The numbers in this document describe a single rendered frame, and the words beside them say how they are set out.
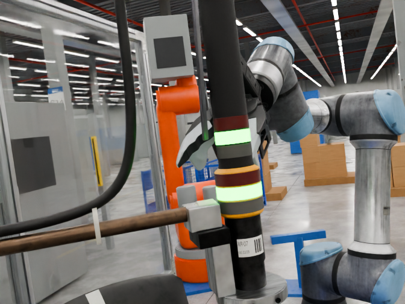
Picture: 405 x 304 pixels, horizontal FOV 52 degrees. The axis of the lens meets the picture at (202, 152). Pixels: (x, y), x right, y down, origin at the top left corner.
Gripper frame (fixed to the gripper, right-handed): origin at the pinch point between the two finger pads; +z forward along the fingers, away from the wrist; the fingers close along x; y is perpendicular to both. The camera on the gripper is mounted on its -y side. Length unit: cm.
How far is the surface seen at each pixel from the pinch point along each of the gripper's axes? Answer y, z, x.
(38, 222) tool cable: -11.0, 22.4, 3.9
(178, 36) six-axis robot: 101, -323, 192
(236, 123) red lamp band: -11.1, 9.0, -9.6
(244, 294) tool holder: 1.7, 18.0, -10.1
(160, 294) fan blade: 10.9, 14.1, 4.8
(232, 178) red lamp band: -7.4, 12.2, -9.4
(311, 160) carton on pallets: 564, -697, 190
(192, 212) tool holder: -6.4, 15.8, -6.4
